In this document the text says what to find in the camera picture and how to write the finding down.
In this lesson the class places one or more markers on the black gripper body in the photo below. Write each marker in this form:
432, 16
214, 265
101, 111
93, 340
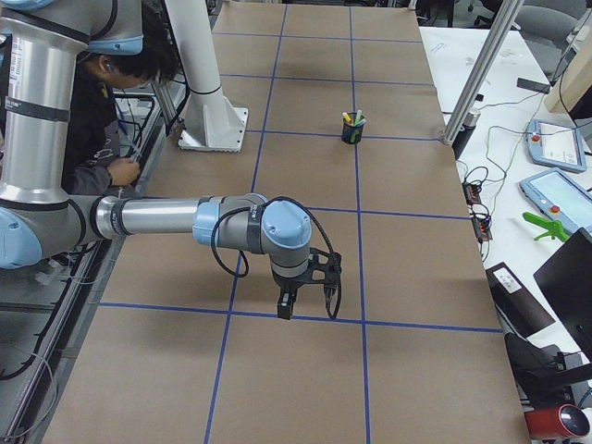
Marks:
288, 283

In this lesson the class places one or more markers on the green plastic clamp tool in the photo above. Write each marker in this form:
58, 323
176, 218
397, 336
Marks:
553, 228

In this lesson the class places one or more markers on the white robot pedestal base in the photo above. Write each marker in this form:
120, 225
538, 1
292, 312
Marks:
211, 122

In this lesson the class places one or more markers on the black monitor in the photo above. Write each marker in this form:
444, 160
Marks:
565, 282

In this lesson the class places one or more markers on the black mesh pen holder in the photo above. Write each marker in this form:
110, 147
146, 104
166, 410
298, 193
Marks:
345, 132

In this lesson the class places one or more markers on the green highlighter pen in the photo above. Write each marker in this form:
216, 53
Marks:
356, 132

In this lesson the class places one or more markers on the orange black connector block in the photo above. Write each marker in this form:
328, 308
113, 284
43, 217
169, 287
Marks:
471, 193

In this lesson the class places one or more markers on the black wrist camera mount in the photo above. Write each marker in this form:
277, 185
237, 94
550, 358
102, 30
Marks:
324, 268

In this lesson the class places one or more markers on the person in dark jacket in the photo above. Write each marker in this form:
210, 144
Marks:
92, 163

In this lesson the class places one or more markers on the black water bottle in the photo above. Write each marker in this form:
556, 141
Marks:
465, 132

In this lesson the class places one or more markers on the lower teach pendant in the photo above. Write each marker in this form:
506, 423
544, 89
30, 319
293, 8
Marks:
560, 198

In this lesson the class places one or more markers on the black cardboard box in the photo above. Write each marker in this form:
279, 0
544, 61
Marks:
516, 302

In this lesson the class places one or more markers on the upper teach pendant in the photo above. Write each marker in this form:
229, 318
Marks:
553, 145

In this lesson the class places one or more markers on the aluminium frame post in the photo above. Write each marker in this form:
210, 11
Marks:
499, 29

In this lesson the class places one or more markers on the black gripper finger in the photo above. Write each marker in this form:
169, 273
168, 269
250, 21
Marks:
283, 306
290, 304

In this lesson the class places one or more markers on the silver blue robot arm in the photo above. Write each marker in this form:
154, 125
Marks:
39, 219

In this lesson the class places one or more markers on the red cylindrical speaker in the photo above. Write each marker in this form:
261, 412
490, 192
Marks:
563, 421

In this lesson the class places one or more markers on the teach pendant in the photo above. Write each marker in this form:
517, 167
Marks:
560, 198
553, 145

